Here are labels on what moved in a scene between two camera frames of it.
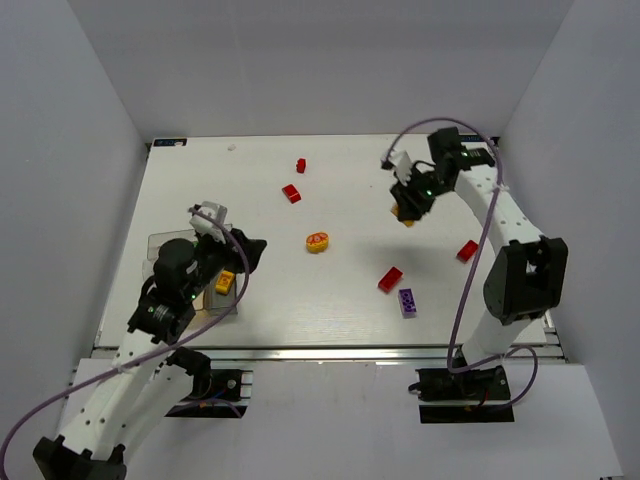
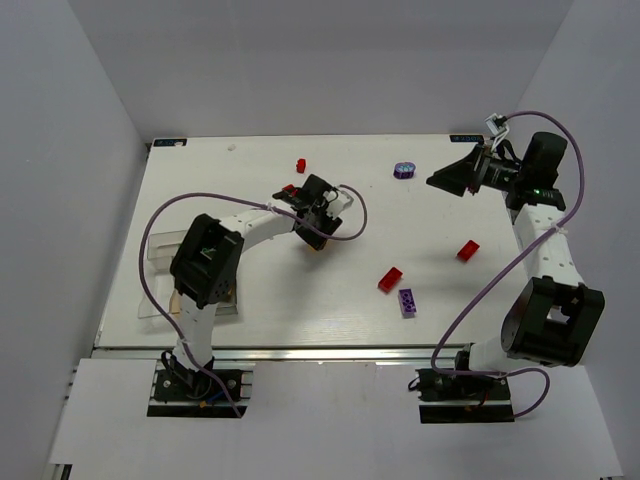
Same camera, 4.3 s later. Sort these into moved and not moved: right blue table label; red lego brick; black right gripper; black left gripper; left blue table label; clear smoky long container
Moved: black right gripper; black left gripper
Not moved: red lego brick; clear smoky long container; left blue table label; right blue table label
